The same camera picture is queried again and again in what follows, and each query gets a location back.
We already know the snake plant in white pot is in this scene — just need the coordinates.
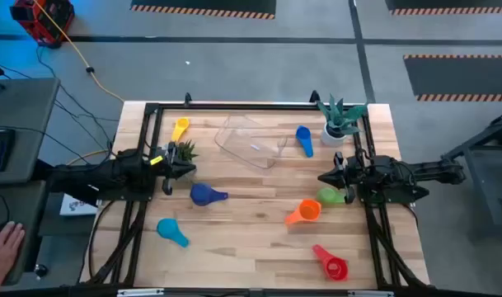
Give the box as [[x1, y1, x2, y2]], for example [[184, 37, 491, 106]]
[[316, 93, 369, 148]]

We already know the person's hand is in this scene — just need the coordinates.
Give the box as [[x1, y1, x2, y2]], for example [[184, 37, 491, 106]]
[[0, 221, 26, 294]]

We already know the purple bowl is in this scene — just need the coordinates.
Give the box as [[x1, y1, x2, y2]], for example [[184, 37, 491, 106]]
[[312, 243, 350, 282]]

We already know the red equipment box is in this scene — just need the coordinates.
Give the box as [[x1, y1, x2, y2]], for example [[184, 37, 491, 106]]
[[9, 0, 76, 46]]

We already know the black metal stand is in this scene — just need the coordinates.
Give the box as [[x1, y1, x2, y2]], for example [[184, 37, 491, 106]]
[[439, 107, 502, 243]]

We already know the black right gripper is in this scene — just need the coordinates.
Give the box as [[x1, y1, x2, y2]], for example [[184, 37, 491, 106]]
[[317, 151, 361, 205]]

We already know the green measuring cup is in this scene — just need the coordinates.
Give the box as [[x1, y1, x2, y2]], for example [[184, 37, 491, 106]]
[[316, 186, 347, 206]]

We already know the black aluminium table frame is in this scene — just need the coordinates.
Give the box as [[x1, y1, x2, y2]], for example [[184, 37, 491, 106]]
[[81, 91, 431, 290]]

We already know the orange measuring cup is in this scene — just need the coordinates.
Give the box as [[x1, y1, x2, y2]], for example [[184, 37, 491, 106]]
[[284, 199, 322, 226]]

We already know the grey desk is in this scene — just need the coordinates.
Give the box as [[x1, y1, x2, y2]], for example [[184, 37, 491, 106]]
[[0, 77, 61, 285]]

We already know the succulent plant in dark pot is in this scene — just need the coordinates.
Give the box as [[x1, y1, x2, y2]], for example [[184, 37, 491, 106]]
[[175, 139, 199, 163]]

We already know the blue measuring cup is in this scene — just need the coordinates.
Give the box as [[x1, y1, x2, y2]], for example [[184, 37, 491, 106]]
[[295, 125, 315, 158]]

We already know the white printed box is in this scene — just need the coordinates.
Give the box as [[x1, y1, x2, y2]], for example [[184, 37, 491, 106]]
[[59, 192, 99, 217]]

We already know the black hazard-striped floor mat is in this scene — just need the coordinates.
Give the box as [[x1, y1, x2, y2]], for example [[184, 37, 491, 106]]
[[384, 0, 502, 17], [129, 0, 277, 21], [402, 54, 502, 102]]

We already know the yellow measuring cup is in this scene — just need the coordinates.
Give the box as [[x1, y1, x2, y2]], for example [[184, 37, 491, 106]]
[[171, 117, 190, 143]]

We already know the yellow power cable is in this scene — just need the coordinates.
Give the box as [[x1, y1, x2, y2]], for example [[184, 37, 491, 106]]
[[31, 0, 126, 103]]

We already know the navy measuring cup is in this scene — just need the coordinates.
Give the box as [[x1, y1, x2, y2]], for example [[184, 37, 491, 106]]
[[190, 182, 229, 207]]

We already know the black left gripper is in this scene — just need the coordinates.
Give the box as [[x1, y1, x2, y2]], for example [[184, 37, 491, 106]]
[[151, 141, 197, 196]]

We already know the silver table edge bracket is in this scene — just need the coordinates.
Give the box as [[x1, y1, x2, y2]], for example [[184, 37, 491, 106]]
[[116, 288, 165, 297], [348, 290, 395, 297]]

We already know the clear plastic basket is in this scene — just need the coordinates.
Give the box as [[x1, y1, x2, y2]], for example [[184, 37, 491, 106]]
[[213, 114, 289, 170]]

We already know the teal measuring cup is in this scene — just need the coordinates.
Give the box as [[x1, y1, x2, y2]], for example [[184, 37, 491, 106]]
[[156, 218, 190, 248]]

